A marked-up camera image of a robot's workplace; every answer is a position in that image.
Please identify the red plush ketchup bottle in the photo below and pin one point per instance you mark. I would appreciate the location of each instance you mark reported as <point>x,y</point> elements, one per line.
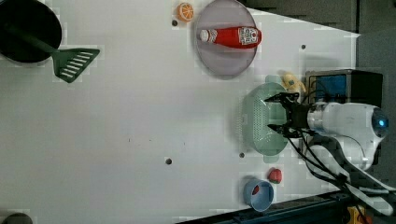
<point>237,37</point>

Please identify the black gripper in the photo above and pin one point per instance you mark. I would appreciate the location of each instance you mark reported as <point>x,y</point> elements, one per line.
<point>296,114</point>

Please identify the orange slice toy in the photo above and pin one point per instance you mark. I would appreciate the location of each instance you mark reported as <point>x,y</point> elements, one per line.
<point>185,12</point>

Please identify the dark green spatula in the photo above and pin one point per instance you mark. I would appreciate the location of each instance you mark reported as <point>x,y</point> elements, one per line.
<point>68,64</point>

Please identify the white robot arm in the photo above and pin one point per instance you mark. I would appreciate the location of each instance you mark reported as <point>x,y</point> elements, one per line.
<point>344,139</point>

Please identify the red strawberry toy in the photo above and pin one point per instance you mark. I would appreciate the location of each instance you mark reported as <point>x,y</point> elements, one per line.
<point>275,176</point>

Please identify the grey round plate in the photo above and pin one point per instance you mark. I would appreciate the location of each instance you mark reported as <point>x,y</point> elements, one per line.
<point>221,60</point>

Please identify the light blue cup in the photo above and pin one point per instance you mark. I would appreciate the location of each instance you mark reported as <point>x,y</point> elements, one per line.
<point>263,199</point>

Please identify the black round pan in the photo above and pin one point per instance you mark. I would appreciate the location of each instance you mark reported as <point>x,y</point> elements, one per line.
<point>34,18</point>

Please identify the plush peeled banana toy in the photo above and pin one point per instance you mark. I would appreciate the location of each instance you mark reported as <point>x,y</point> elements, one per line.
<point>291,83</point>

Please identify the mint green plastic strainer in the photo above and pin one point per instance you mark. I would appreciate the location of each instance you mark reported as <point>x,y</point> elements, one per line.
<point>257,114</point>

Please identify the silver blue toaster oven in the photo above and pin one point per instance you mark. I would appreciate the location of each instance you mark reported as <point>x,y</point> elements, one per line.
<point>344,86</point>

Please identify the small red toy in cup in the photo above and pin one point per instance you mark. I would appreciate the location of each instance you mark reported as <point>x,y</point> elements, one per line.
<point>255,190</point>

